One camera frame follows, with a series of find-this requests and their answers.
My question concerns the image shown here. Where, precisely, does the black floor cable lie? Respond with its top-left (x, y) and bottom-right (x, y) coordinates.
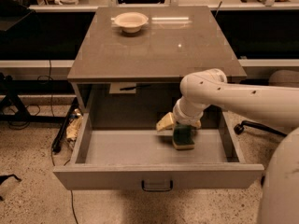
top-left (50, 147), bottom-right (80, 224)

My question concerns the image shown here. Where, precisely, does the green and yellow sponge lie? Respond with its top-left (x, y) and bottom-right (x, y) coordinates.
top-left (172, 124), bottom-right (194, 150)

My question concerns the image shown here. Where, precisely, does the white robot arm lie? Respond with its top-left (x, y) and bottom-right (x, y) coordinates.
top-left (156, 69), bottom-right (299, 224)

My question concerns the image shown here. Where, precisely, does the black drawer handle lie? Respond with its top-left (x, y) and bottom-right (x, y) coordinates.
top-left (141, 180), bottom-right (174, 192)

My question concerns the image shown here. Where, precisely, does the white label with black pen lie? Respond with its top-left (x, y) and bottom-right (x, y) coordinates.
top-left (109, 82), bottom-right (147, 94)

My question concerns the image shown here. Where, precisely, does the grey cabinet with glossy top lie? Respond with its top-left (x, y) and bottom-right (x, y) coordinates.
top-left (68, 6), bottom-right (246, 109)

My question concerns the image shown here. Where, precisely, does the crumpled wrapper on floor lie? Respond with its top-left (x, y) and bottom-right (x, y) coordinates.
top-left (66, 108), bottom-right (83, 141)

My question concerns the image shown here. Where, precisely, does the long white bench rail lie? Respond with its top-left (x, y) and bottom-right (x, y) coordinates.
top-left (0, 59), bottom-right (299, 80)

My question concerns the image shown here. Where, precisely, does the open grey top drawer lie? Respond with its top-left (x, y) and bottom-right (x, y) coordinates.
top-left (52, 87), bottom-right (265, 191)

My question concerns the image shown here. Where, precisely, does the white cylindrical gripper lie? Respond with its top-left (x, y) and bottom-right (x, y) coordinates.
top-left (156, 97), bottom-right (208, 132)

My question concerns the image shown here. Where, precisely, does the white paper bowl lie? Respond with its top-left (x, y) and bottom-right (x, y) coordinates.
top-left (114, 12), bottom-right (149, 34)

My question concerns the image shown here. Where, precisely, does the black desk leg stand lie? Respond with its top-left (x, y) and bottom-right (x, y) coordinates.
top-left (0, 73), bottom-right (65, 125)

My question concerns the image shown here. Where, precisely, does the black power strip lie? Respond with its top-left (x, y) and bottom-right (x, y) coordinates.
top-left (51, 98), bottom-right (78, 153)

